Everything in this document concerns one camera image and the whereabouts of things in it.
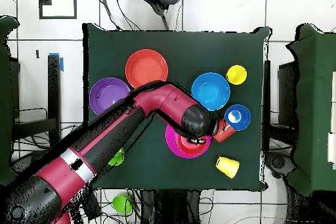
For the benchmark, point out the black square frame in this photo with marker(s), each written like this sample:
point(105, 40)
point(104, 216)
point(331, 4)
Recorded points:
point(57, 17)

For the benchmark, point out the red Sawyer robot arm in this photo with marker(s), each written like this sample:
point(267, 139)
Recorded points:
point(162, 98)

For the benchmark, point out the small dark blue bowl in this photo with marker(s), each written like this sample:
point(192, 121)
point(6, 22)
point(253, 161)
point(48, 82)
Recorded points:
point(242, 122)

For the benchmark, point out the black stand frame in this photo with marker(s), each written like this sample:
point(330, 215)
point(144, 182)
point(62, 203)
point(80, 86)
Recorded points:
point(287, 90)
point(53, 90)

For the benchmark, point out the light blue plastic bowl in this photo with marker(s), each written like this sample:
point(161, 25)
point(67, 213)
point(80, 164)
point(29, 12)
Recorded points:
point(212, 90)

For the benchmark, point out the green bowl on floor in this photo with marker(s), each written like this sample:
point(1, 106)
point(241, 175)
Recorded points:
point(120, 204)

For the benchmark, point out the lemon yellow plastic cup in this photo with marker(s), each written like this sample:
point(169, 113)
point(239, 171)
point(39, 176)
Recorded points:
point(236, 74)

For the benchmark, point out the pink plastic bowl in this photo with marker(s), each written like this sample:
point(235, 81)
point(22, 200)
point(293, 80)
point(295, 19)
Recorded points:
point(172, 142)

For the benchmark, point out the red-orange plastic cup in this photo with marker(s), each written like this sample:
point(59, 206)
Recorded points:
point(225, 133)

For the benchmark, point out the large shallow orange bowl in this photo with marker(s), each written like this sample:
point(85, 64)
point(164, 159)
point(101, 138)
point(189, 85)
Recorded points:
point(146, 66)

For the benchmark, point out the blue tape strip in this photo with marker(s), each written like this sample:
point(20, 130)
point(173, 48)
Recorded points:
point(61, 65)

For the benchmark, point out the purple plastic bowl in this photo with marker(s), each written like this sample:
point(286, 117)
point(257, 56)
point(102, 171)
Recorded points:
point(105, 95)

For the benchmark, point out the dark green tablecloth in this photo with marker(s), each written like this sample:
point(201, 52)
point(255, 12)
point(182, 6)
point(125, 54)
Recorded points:
point(210, 50)

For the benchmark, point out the green plastic cup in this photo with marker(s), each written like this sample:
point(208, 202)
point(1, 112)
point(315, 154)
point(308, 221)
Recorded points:
point(118, 158)

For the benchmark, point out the green cloth side table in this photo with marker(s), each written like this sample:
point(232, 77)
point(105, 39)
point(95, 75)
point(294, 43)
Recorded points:
point(5, 103)
point(315, 76)

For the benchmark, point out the black power strip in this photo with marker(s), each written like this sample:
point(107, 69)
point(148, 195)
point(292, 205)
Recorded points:
point(94, 205)

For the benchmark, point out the golden yellow plastic cup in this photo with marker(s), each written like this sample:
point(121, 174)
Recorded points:
point(228, 166)

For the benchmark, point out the small orange bowl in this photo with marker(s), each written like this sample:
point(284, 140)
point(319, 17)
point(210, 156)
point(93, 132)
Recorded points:
point(194, 149)

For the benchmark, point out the grey chair base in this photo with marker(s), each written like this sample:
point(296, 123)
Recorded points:
point(278, 162)

